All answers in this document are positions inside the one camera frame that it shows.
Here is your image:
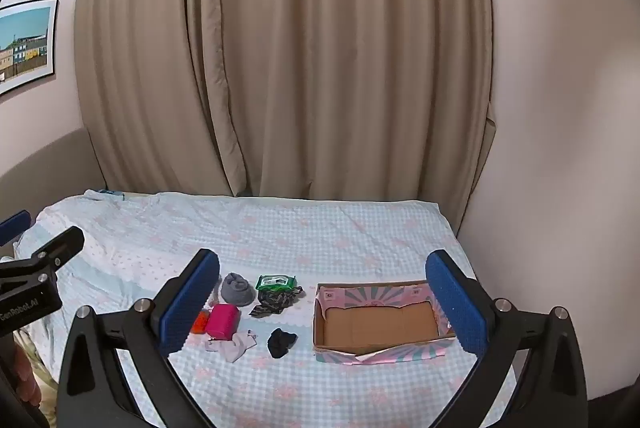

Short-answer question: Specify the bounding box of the cream cloth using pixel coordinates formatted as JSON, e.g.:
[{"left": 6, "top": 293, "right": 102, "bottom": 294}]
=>
[{"left": 22, "top": 330, "right": 58, "bottom": 409}]

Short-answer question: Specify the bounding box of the grey knitted hat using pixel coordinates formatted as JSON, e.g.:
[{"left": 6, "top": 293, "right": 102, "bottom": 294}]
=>
[{"left": 220, "top": 273, "right": 255, "bottom": 307}]

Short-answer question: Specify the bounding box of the white zigzag-edged cloth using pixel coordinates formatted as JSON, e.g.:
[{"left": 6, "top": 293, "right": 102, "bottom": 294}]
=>
[{"left": 219, "top": 329, "right": 259, "bottom": 363}]

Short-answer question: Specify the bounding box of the checked floral bed sheet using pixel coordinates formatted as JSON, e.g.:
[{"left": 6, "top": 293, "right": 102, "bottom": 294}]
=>
[{"left": 12, "top": 189, "right": 518, "bottom": 428}]

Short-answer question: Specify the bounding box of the green wet wipes pack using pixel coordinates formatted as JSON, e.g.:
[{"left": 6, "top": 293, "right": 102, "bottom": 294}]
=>
[{"left": 256, "top": 274, "right": 297, "bottom": 292}]

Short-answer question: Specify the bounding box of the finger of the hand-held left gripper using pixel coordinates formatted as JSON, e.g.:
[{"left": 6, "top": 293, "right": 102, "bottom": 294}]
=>
[
  {"left": 0, "top": 209, "right": 32, "bottom": 247},
  {"left": 29, "top": 226, "right": 85, "bottom": 271}
]

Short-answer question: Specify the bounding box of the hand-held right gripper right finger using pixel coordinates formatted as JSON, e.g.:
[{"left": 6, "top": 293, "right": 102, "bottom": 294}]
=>
[{"left": 425, "top": 249, "right": 588, "bottom": 428}]

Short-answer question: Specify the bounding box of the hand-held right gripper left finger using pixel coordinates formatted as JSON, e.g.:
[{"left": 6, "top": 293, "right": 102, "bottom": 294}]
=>
[{"left": 56, "top": 249, "right": 221, "bottom": 428}]

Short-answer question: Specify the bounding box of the person's left hand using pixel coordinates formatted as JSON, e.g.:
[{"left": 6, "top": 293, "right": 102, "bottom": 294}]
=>
[{"left": 12, "top": 342, "right": 42, "bottom": 408}]

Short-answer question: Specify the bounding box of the pink soft pouch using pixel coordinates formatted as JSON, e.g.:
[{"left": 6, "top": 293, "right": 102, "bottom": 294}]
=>
[{"left": 206, "top": 303, "right": 241, "bottom": 340}]

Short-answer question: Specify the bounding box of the black patterned scarf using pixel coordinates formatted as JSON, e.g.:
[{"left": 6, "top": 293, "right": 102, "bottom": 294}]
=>
[{"left": 248, "top": 287, "right": 304, "bottom": 318}]

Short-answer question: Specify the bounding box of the beige curtain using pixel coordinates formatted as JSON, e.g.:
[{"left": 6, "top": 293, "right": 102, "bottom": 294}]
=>
[{"left": 74, "top": 0, "right": 497, "bottom": 236}]

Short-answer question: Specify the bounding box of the framed wall poster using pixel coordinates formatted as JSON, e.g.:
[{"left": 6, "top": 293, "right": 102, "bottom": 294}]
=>
[{"left": 0, "top": 0, "right": 60, "bottom": 96}]

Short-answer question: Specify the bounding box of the black sock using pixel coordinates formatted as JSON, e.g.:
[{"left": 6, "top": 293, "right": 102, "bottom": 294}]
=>
[{"left": 267, "top": 328, "right": 298, "bottom": 359}]

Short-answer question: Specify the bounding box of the printed cardboard box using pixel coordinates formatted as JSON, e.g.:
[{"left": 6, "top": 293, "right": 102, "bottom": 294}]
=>
[{"left": 312, "top": 279, "right": 457, "bottom": 366}]

